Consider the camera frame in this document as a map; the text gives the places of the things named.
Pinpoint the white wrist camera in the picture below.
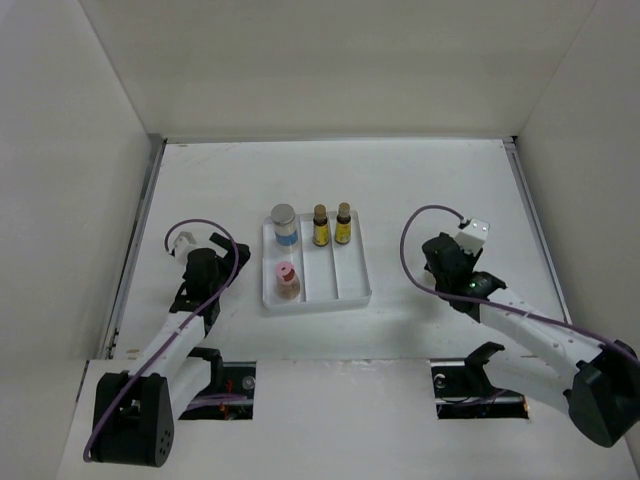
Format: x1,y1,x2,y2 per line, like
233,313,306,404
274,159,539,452
170,231,197,264
454,218,491,257

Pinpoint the blue-label jar silver lid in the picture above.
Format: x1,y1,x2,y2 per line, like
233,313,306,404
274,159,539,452
270,203,299,253

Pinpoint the right aluminium frame rail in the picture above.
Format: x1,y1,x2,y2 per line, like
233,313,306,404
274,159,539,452
502,137,573,324

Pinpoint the left aluminium frame rail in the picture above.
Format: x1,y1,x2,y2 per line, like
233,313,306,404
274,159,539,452
96,133,167,359

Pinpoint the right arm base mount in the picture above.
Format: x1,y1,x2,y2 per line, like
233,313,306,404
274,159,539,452
430,342,529,420

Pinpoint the aluminium frame rail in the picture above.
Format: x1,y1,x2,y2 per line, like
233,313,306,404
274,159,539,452
502,137,573,324
96,133,167,359

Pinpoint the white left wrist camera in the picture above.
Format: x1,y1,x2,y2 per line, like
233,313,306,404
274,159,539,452
170,231,197,264

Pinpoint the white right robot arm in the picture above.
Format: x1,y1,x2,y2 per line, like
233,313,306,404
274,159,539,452
422,233,639,448

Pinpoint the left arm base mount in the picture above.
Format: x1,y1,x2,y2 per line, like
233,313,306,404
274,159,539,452
179,347,257,421

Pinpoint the pink-cap spice bottle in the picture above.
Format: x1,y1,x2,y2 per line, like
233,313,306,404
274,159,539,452
275,261,301,301

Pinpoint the white three-compartment tray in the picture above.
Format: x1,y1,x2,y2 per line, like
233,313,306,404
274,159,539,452
262,210,372,316

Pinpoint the brown bottle yellow label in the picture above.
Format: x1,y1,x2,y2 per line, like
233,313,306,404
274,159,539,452
312,204,330,247

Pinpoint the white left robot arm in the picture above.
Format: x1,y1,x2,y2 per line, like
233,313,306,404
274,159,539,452
83,232,251,468

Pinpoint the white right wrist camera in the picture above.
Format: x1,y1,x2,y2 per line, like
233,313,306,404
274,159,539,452
454,218,491,257

